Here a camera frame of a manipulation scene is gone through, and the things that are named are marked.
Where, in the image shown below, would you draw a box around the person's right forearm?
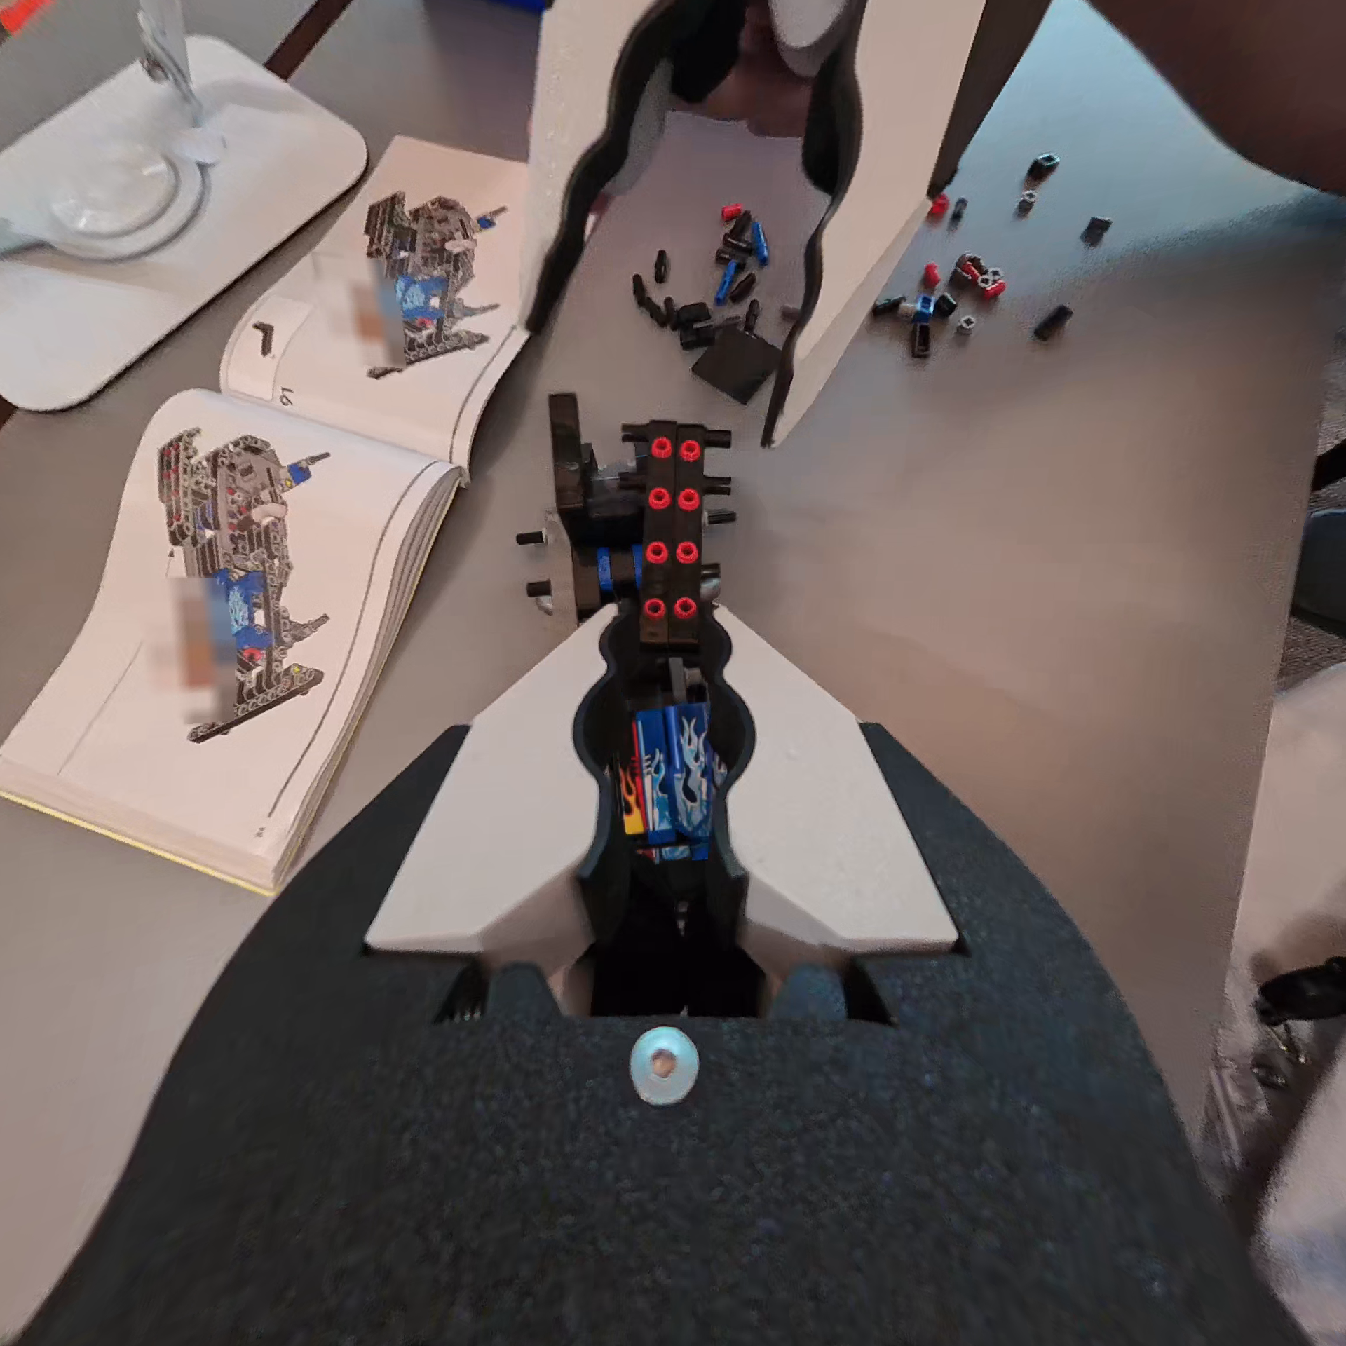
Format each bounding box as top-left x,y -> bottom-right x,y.
1083,0 -> 1346,196

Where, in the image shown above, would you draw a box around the scatter of small lego bricks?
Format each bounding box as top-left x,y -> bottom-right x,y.
869,153 -> 1116,361

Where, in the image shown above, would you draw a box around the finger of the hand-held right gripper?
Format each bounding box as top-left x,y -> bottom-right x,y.
522,0 -> 674,337
762,0 -> 991,451

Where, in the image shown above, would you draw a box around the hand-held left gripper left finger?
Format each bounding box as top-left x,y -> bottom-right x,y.
361,617 -> 629,964

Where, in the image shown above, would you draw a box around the lego instruction booklet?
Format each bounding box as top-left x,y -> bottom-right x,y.
0,135 -> 531,898

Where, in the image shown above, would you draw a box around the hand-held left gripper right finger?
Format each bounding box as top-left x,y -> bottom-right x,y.
712,608 -> 962,959

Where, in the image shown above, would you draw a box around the scatter of small lego pins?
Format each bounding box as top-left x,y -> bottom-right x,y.
631,206 -> 773,355

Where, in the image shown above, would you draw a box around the blue and black lego truck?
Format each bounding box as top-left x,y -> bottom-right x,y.
515,391 -> 736,875

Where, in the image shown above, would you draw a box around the white and wood document stand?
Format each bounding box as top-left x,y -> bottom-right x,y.
0,0 -> 369,414

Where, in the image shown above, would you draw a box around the black square lego tile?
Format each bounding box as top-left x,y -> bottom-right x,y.
690,335 -> 785,406

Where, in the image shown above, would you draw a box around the black lego beams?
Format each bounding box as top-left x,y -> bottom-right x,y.
619,419 -> 733,646

